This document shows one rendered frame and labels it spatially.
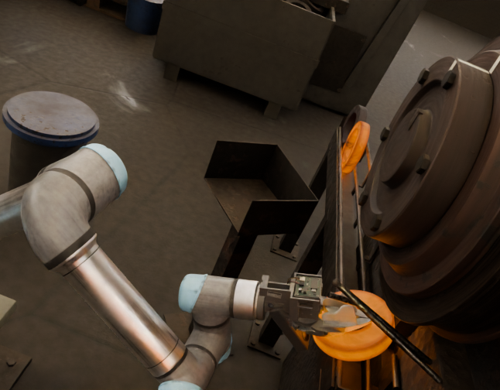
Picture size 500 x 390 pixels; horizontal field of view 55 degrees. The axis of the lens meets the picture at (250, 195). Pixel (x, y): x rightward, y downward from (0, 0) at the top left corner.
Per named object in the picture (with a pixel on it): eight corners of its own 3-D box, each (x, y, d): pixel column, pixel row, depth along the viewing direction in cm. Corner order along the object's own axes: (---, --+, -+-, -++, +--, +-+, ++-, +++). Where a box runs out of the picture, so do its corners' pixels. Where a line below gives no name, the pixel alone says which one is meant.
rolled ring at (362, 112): (363, 112, 173) (371, 115, 174) (355, 99, 190) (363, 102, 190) (340, 157, 181) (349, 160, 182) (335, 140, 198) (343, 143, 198)
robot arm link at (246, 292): (234, 326, 92) (242, 296, 99) (257, 330, 91) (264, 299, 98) (232, 297, 88) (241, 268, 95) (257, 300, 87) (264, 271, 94)
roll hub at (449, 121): (382, 185, 90) (469, 45, 75) (391, 287, 67) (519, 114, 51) (354, 173, 90) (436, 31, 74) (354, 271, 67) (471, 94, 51)
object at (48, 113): (97, 197, 208) (114, 112, 184) (59, 242, 182) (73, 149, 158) (27, 169, 207) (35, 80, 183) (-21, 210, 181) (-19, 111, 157)
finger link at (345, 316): (375, 313, 85) (322, 307, 86) (371, 336, 88) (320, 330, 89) (374, 301, 87) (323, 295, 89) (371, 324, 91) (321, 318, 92)
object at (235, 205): (210, 298, 185) (277, 144, 145) (234, 357, 168) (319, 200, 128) (159, 303, 175) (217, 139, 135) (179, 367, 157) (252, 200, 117)
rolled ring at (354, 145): (333, 178, 174) (342, 181, 174) (354, 155, 157) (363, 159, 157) (344, 137, 181) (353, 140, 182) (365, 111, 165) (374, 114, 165)
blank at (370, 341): (387, 298, 99) (385, 285, 97) (402, 358, 86) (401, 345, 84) (311, 305, 101) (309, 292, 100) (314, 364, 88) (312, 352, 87)
